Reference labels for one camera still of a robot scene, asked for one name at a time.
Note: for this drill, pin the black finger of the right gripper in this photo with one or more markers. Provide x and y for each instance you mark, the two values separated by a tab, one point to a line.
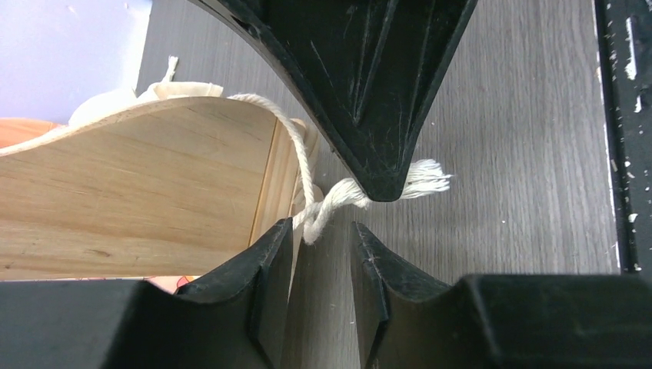
366	72

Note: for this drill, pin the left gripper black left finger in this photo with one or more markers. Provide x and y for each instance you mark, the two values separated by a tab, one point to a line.
231	317

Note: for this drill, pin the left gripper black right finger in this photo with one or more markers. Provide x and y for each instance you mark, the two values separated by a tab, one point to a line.
405	318

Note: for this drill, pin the pink printed cushion with ties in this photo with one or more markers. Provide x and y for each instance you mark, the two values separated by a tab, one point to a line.
326	198

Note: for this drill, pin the wooden slatted pet bed frame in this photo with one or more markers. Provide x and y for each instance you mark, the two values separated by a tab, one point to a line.
142	193

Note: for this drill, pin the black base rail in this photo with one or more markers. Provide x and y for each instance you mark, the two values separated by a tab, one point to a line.
624	40

